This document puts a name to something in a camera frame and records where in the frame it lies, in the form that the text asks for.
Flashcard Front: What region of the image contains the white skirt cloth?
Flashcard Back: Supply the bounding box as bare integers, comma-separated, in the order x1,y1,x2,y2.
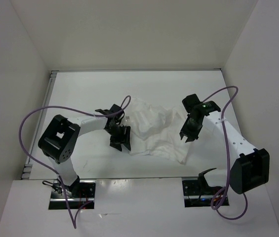
124,97,190,164

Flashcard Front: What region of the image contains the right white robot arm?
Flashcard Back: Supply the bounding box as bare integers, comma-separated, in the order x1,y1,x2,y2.
179,97,270,195

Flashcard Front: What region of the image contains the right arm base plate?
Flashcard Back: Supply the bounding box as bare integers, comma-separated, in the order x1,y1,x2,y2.
182,178,222,208

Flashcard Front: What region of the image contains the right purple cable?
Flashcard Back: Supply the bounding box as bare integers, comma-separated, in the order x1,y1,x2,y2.
202,85,249,220

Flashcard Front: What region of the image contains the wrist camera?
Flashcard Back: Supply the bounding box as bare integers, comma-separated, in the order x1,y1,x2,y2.
109,104,125,123
182,94,200,113

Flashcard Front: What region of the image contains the purple cable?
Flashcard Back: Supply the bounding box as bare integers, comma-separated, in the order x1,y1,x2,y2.
202,85,249,220
18,95,132,229

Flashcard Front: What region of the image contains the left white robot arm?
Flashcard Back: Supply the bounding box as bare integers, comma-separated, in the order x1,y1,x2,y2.
38,105,131,198

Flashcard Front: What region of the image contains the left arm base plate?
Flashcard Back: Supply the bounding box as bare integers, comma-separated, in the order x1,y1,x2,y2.
42,180,96,210

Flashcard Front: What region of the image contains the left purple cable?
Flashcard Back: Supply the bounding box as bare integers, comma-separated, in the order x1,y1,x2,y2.
18,95,132,229

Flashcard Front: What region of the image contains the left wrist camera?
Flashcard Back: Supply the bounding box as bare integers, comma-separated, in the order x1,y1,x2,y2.
109,104,125,123

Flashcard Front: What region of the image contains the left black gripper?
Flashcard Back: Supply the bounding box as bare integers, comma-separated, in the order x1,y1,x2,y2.
105,124,131,152

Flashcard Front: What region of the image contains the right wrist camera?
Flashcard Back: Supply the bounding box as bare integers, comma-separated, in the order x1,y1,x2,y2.
182,94,200,113

